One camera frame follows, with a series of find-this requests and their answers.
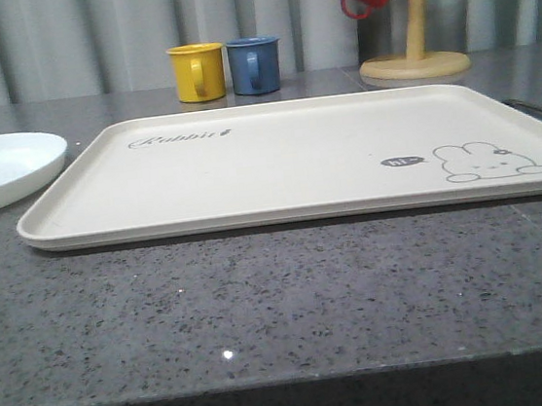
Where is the white round plate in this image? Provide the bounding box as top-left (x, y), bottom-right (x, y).
top-left (0, 132), bottom-right (67, 208)

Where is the beige rabbit print tray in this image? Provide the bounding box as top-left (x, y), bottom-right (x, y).
top-left (18, 85), bottom-right (542, 251)

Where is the blue enamel mug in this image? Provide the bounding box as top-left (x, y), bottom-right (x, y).
top-left (226, 36), bottom-right (280, 96)

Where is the yellow enamel mug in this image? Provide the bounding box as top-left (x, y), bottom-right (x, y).
top-left (166, 42), bottom-right (227, 103)

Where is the wooden mug tree stand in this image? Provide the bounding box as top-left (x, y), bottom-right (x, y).
top-left (359, 0), bottom-right (471, 81)

